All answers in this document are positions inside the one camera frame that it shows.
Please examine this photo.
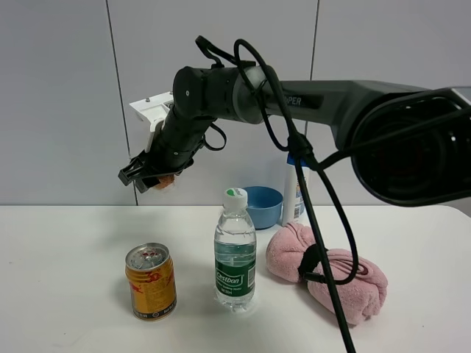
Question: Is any gold energy drink can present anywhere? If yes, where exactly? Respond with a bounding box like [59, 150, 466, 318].
[125, 243, 177, 321]

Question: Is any orange pastry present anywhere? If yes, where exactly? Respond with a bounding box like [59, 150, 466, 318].
[154, 175, 174, 190]

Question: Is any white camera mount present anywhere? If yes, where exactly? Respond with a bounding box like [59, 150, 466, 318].
[130, 91, 174, 153]

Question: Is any clear water bottle green label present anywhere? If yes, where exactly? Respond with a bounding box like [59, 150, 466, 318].
[213, 188, 257, 312]

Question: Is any black elastic band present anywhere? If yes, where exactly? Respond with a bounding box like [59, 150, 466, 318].
[298, 243, 327, 283]

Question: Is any white shampoo bottle blue cap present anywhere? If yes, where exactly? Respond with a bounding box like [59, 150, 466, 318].
[281, 154, 305, 226]

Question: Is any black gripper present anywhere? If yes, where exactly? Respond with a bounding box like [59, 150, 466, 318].
[118, 108, 215, 192]

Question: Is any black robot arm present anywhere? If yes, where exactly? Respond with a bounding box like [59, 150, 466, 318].
[118, 66, 470, 207]

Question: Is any black cable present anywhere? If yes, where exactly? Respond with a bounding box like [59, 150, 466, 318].
[194, 35, 360, 353]

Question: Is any blue plastic bowl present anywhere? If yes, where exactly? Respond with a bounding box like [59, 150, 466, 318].
[244, 186, 283, 230]

